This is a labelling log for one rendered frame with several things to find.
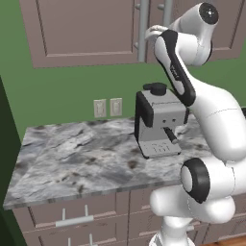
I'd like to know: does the grey black coffee machine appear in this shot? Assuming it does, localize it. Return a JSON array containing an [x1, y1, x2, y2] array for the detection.
[[134, 82, 191, 160]]

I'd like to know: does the grey drawer handle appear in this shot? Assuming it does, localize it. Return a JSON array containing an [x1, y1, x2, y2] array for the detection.
[[55, 204, 95, 229], [66, 233, 98, 246]]

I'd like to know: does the white wall outlet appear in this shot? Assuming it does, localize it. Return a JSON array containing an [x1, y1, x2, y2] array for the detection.
[[92, 98, 108, 119], [110, 97, 124, 117]]

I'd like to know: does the grey cabinet door handle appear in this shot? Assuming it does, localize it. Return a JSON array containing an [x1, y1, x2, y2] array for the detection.
[[134, 0, 151, 63], [157, 0, 174, 29]]

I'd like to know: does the wide mauve cabinet door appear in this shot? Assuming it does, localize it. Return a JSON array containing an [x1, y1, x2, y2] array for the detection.
[[18, 0, 144, 69]]

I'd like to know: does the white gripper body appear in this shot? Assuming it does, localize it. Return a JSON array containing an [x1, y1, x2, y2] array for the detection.
[[144, 24, 169, 42]]

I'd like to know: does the mauve drawer front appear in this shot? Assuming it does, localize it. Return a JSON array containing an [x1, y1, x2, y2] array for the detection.
[[27, 191, 119, 233], [21, 214, 130, 246], [128, 209, 165, 240], [129, 186, 167, 213], [202, 191, 246, 245]]

